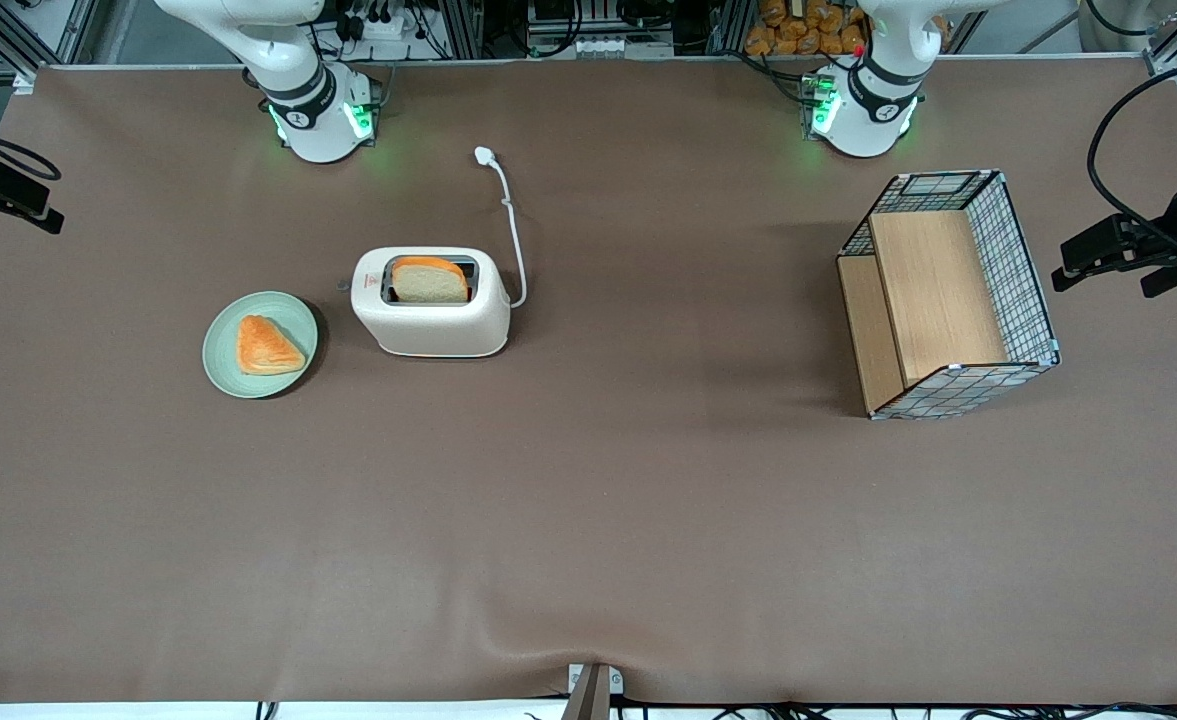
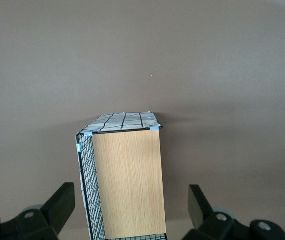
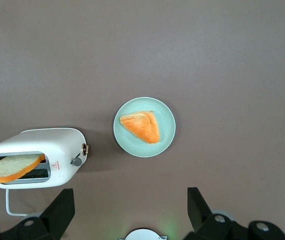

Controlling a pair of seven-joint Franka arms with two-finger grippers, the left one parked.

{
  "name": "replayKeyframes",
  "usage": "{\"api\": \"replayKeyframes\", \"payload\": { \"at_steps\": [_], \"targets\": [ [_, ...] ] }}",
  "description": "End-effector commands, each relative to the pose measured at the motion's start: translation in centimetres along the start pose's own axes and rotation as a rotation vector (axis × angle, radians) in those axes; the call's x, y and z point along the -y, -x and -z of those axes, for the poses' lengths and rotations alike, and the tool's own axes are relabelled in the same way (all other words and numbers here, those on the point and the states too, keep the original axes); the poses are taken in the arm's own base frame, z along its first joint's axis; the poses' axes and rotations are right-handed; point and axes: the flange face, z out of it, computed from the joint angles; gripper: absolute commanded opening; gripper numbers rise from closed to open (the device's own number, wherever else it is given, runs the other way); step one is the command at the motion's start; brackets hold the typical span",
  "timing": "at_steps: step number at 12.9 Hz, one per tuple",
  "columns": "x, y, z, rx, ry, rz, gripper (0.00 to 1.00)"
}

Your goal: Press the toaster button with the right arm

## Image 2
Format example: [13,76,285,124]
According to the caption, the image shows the wire mesh wooden shelf box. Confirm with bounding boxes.
[75,111,163,240]

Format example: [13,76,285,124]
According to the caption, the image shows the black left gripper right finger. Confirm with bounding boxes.
[183,184,285,240]

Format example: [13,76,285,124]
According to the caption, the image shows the brown table cloth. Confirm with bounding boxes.
[0,0,285,240]

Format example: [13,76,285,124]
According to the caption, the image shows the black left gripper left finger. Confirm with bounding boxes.
[0,182,76,240]

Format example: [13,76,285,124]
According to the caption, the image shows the light wooden shelf insert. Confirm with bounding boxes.
[91,129,167,240]

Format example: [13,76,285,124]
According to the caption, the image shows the black wire mesh basket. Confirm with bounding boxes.
[75,126,169,240]

